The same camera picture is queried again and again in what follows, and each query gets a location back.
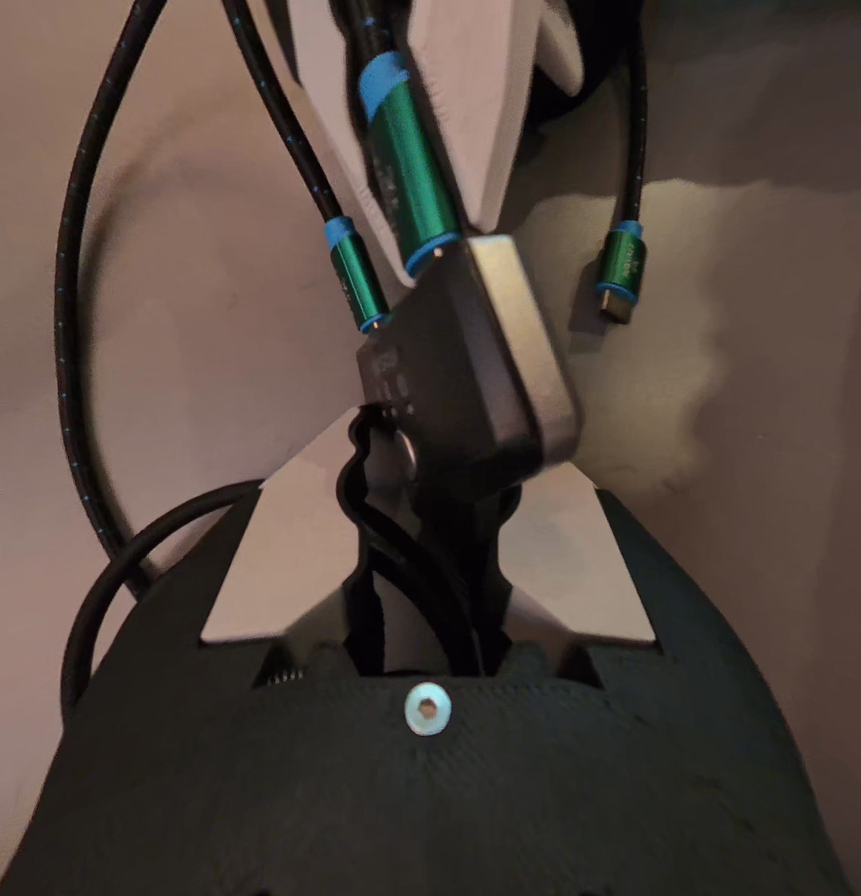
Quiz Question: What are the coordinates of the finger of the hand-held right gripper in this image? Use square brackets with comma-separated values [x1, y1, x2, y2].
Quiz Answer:
[291, 0, 419, 287]
[403, 0, 538, 235]

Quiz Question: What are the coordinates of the thick braided hdmi cable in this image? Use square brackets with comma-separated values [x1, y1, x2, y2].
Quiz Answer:
[53, 0, 466, 603]

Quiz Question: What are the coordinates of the dark multiport hub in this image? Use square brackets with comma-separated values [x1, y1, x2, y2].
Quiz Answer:
[61, 236, 584, 722]

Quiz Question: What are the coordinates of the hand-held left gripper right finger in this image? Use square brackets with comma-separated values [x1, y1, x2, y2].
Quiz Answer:
[497, 463, 660, 648]

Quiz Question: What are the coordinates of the thin braided green-plug cable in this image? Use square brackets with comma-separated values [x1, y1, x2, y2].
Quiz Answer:
[221, 0, 648, 336]

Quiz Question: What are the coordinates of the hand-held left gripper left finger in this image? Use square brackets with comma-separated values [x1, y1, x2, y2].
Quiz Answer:
[200, 406, 375, 646]

